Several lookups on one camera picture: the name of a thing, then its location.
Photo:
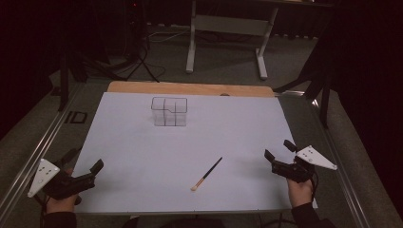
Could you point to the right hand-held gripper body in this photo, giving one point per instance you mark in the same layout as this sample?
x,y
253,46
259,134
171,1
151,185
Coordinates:
x,y
294,171

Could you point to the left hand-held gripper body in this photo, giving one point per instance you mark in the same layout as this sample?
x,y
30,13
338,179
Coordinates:
x,y
42,175

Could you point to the person's right hand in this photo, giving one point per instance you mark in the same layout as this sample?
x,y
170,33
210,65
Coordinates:
x,y
299,193

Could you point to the person's left hand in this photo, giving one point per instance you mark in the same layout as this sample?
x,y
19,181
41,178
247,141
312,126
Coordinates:
x,y
60,205

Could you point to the black metal stand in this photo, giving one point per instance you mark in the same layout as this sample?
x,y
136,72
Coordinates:
x,y
316,76

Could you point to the white table mat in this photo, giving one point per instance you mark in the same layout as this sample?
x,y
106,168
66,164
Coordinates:
x,y
177,152

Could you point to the clear acrylic organizer box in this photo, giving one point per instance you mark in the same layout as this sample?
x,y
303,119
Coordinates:
x,y
169,110

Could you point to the wooden table board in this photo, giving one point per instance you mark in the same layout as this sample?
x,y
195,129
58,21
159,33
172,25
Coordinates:
x,y
190,88

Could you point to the black equipment rack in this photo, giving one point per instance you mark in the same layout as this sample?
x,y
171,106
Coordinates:
x,y
134,28

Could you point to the aluminium rail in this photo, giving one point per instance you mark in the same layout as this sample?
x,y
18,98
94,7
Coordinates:
x,y
34,152
343,171

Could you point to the white metal table frame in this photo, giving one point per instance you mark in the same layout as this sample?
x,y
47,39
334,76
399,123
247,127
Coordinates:
x,y
228,25

